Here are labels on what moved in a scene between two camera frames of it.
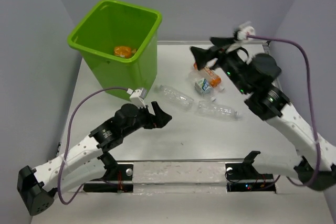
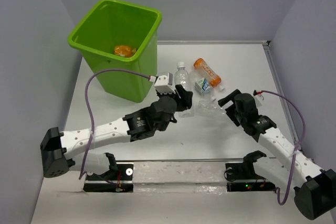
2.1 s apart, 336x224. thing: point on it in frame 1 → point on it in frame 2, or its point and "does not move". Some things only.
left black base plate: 123,182 does not move
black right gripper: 201,55 → 229,110
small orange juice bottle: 124,51 does not move
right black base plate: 244,177 does not move
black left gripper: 160,117 → 185,102
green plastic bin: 118,43 does not move
